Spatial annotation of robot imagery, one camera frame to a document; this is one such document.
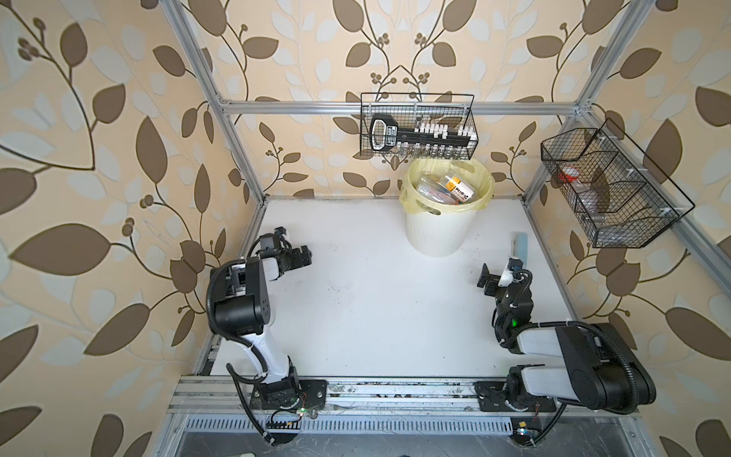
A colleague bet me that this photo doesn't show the tea bottle yellow white label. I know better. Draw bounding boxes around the tea bottle yellow white label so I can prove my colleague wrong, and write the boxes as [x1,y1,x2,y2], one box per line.
[439,173,475,203]

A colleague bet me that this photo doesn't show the clear bottle red cap red print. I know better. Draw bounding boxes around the clear bottle red cap red print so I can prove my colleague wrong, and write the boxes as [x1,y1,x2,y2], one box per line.
[416,180,458,205]

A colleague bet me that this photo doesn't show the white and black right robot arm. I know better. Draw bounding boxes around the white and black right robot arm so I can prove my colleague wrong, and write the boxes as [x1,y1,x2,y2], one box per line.
[474,257,657,447]

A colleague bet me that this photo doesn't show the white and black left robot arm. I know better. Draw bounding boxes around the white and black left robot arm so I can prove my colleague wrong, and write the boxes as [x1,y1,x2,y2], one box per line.
[206,249,329,447]

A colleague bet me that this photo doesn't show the white ribbed waste bin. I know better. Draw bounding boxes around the white ribbed waste bin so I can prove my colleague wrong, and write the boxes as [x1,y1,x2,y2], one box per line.
[404,200,485,257]

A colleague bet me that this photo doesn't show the yellow bin liner bag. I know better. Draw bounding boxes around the yellow bin liner bag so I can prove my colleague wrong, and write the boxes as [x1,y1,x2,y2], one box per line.
[400,159,495,216]

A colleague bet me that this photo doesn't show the red capped item in basket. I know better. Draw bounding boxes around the red capped item in basket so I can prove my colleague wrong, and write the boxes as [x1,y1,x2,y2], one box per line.
[557,166,581,184]

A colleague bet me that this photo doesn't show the black rack of white vials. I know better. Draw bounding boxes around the black rack of white vials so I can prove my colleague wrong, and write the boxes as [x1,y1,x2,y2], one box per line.
[365,113,479,153]

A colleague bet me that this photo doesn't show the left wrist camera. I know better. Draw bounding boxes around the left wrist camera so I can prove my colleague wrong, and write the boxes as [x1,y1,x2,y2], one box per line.
[257,227,292,258]

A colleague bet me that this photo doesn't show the black wire basket right wall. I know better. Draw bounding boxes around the black wire basket right wall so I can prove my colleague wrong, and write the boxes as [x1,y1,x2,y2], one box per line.
[541,118,696,249]

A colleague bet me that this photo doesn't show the black wire basket wall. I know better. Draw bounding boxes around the black wire basket wall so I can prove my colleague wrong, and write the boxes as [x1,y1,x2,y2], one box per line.
[541,118,696,249]
[359,91,479,160]

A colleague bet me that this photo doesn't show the black wire basket back wall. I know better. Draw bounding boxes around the black wire basket back wall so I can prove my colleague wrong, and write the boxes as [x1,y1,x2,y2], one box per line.
[359,91,479,160]

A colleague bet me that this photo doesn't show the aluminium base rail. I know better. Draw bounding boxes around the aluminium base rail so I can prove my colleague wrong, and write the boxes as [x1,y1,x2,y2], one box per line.
[152,376,657,456]

